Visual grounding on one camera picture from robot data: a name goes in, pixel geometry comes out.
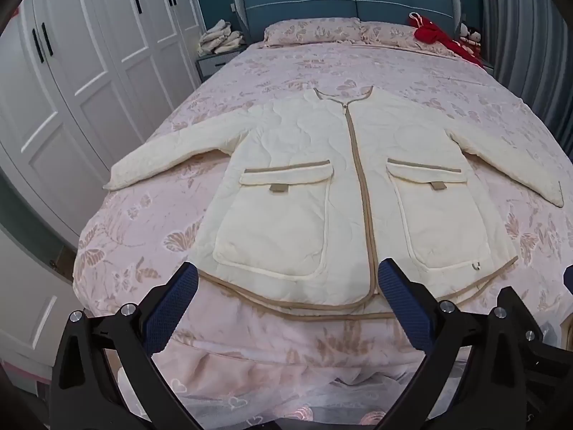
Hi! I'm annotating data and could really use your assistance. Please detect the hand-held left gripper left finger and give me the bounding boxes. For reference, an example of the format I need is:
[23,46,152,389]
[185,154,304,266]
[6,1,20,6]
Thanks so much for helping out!
[50,261,201,430]

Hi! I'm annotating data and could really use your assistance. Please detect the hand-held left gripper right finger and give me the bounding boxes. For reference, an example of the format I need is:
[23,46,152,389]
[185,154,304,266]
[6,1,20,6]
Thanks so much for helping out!
[377,257,565,430]

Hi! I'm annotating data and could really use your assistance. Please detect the white wardrobe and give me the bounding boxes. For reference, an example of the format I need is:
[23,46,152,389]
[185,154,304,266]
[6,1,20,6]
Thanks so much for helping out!
[0,0,206,252]

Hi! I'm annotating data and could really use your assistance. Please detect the bed with pink butterfly bedspread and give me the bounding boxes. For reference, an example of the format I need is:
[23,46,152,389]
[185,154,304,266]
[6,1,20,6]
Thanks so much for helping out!
[72,17,573,430]

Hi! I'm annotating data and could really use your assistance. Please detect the cream quilted jacket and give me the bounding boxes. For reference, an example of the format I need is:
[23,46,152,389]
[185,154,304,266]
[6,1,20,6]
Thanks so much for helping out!
[103,86,565,316]

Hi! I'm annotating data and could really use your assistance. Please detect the pink floral pillow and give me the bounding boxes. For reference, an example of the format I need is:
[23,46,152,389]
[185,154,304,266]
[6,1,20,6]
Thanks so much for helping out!
[263,17,362,48]
[360,22,448,54]

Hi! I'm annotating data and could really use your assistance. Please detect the blue padded headboard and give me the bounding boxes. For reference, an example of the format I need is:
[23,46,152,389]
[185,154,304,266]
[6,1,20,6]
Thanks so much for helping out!
[232,0,462,48]

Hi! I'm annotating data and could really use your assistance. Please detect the pile of beige clothes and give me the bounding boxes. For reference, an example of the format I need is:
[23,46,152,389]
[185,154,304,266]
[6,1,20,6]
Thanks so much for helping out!
[198,19,245,54]

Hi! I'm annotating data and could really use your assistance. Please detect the white panelled door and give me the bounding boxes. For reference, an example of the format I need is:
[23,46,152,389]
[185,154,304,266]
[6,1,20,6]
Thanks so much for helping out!
[0,224,86,381]

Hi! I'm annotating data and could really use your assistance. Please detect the grey curtain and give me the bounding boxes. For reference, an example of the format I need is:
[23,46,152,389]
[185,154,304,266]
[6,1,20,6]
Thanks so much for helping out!
[477,0,573,162]

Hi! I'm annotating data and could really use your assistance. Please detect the red garment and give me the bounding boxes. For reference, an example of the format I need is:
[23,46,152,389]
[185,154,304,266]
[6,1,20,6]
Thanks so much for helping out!
[407,11,484,68]

